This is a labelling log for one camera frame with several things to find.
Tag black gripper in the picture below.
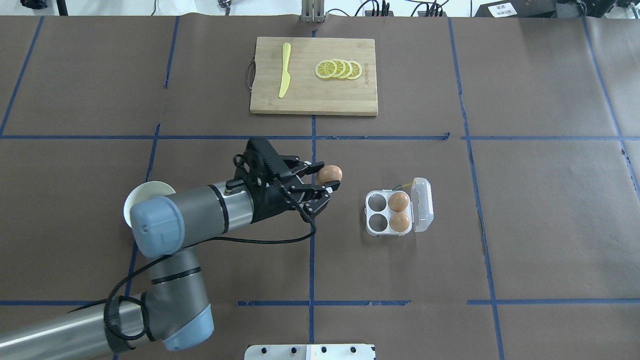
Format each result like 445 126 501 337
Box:
234 137 341 222

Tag brown egg from bowl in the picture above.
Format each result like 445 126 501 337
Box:
315 165 343 185

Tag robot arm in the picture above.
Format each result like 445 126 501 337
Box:
1 137 343 360

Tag clear plastic egg box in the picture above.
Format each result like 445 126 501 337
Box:
365 177 435 237

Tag brown egg in box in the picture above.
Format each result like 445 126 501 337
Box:
387 191 410 213
389 213 412 233

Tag black box with label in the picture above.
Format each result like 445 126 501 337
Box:
473 0 557 18

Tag yellow plastic knife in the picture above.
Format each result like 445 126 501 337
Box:
278 42 291 99

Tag wooden cutting board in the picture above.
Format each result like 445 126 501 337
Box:
250 36 378 117

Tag yellow lemon slices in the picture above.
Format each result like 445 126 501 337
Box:
314 58 364 81

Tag white bowl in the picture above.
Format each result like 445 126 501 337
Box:
122 181 176 228

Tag black tripod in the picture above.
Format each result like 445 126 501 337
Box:
19 0 69 16

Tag aluminium frame post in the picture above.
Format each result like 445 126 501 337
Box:
301 0 326 23

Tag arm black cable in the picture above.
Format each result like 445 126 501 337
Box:
102 200 318 342

